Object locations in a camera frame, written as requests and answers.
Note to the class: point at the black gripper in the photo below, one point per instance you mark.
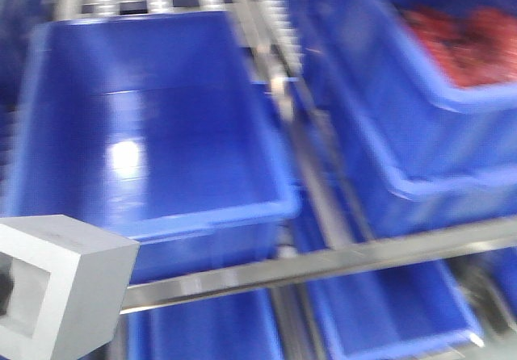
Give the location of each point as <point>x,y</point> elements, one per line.
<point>6,288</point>

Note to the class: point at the gray square hollow base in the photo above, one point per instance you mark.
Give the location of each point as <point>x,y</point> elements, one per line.
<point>69,280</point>

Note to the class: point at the blue target bin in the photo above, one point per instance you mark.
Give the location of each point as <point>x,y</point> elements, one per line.
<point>152,128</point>

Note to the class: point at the blue bin with red items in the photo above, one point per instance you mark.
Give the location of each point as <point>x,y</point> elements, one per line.
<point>437,135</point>

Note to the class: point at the red packaged items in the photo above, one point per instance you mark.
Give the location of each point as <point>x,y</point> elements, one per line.
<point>477,50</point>

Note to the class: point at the stainless steel rack frame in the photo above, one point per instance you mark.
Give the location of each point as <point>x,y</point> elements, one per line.
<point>265,28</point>

